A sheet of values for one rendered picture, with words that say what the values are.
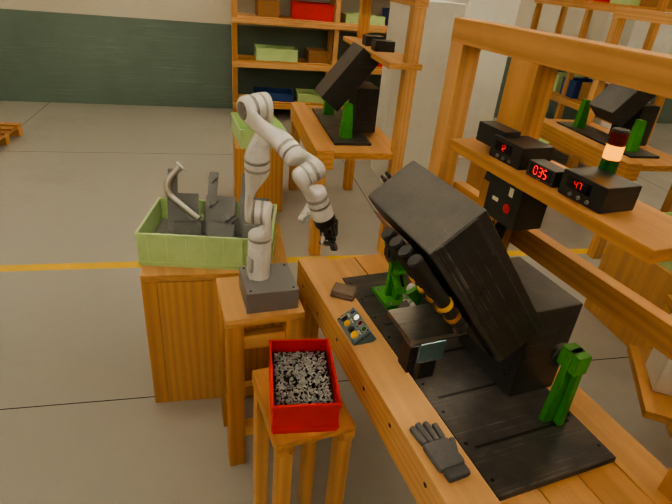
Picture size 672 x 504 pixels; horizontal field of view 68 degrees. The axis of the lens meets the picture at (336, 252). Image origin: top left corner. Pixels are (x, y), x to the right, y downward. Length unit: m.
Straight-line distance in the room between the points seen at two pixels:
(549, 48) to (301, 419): 1.39
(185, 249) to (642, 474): 1.91
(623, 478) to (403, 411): 0.63
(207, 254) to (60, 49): 6.66
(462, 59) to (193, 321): 1.69
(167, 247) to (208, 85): 6.30
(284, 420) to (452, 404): 0.53
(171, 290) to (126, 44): 6.44
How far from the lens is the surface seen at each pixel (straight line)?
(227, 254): 2.39
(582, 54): 1.73
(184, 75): 8.55
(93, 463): 2.74
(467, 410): 1.69
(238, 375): 2.19
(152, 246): 2.45
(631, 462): 1.81
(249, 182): 1.84
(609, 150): 1.67
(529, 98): 1.87
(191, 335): 2.61
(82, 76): 8.79
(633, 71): 1.61
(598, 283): 1.82
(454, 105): 2.24
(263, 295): 1.99
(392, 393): 1.67
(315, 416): 1.62
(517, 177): 1.72
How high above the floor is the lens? 2.05
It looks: 29 degrees down
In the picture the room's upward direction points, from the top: 5 degrees clockwise
